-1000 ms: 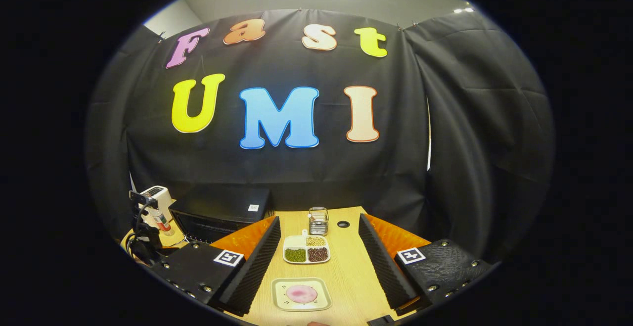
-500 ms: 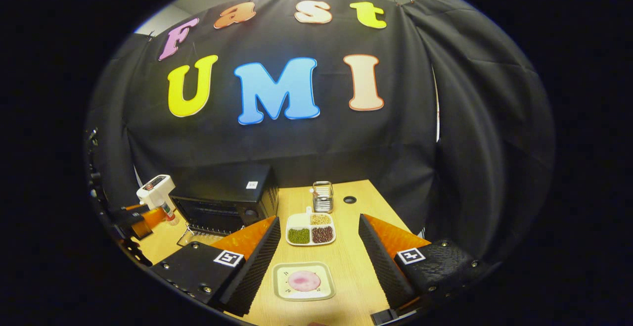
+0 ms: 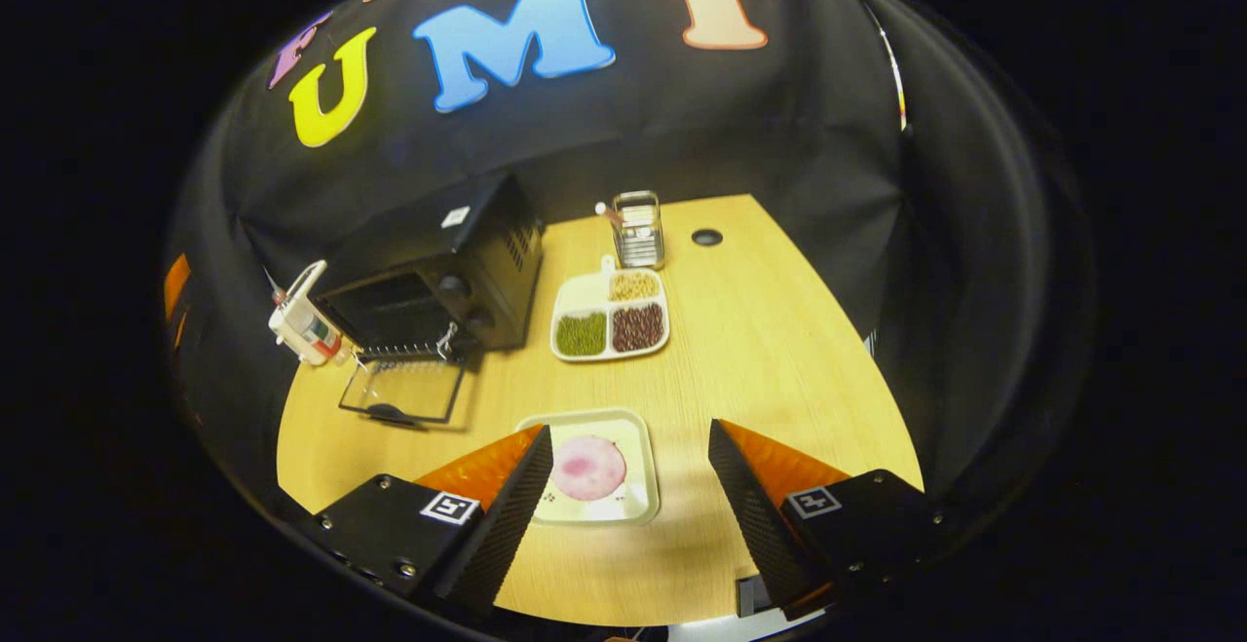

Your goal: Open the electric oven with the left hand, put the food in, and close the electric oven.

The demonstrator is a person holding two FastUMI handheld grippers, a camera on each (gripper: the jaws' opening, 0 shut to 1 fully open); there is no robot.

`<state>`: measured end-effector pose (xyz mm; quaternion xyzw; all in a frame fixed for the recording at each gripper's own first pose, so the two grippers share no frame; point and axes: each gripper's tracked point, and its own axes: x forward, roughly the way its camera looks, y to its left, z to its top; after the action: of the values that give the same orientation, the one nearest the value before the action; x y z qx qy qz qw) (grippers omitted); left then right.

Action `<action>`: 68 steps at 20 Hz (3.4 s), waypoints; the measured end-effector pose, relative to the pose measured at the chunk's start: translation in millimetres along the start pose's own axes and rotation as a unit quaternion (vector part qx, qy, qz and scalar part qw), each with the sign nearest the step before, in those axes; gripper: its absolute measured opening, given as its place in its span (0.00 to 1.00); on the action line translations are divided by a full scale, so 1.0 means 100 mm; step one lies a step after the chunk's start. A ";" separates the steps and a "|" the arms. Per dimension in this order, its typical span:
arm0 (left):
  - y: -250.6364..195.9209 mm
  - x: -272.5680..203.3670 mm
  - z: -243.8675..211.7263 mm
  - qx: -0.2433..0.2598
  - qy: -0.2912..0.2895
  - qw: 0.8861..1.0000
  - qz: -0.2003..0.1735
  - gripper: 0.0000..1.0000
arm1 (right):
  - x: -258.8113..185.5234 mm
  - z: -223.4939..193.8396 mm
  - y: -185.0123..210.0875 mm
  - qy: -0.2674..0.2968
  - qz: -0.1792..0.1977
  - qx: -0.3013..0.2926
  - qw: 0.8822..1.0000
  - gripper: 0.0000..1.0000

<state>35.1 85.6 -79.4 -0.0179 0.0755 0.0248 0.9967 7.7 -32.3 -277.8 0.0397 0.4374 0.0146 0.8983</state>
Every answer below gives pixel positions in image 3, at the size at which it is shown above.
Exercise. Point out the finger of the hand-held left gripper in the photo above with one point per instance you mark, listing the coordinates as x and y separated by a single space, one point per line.
175 283

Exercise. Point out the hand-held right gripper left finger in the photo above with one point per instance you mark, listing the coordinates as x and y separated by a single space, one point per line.
507 535

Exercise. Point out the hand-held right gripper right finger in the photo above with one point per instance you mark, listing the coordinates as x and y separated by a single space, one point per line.
755 525

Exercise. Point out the pink round food slice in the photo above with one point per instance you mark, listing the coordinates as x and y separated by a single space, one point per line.
589 467

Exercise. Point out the cream square plate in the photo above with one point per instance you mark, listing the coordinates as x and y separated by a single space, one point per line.
633 447

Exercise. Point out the black electric oven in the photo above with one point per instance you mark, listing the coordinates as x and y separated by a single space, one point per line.
487 233

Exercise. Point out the metal oven rack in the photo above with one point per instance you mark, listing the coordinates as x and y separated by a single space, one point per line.
399 351

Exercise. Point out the white plastic container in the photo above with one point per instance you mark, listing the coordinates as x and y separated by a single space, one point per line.
310 277

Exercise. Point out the green mung beans pile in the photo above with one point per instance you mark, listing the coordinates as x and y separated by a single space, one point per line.
581 334

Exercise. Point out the dark red beans pile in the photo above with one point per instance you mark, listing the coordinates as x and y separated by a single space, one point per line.
638 327

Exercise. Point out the white divided dish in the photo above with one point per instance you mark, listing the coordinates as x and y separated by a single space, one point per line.
585 293

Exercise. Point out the yellow soybeans pile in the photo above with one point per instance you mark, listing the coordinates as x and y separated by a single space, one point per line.
634 286

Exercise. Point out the black backdrop cloth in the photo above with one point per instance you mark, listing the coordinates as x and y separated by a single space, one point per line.
682 116

